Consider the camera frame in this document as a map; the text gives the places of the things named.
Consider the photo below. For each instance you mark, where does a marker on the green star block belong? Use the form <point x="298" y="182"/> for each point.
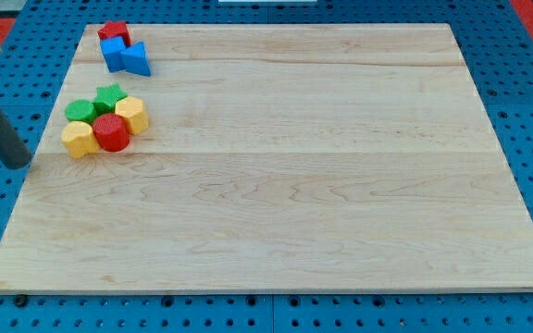
<point x="107" y="97"/>

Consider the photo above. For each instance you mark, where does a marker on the red star block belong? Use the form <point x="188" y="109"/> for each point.
<point x="112" y="29"/>

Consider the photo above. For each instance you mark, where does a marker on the large wooden board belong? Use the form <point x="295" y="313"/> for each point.
<point x="279" y="159"/>

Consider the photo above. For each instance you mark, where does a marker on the yellow hexagonal block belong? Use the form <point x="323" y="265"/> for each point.
<point x="133" y="111"/>

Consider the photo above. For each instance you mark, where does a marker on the red cylinder block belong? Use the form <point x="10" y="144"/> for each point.
<point x="111" y="132"/>

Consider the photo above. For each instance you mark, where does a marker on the blue triangular prism block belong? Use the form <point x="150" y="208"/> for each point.
<point x="135" y="60"/>

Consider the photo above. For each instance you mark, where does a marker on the yellow heart-shaped block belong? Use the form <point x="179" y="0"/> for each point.
<point x="79" y="139"/>

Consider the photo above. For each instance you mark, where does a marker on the blue cube block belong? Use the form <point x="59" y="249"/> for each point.
<point x="111" y="49"/>

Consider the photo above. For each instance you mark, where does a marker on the green cylinder block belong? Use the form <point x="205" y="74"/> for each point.
<point x="81" y="110"/>

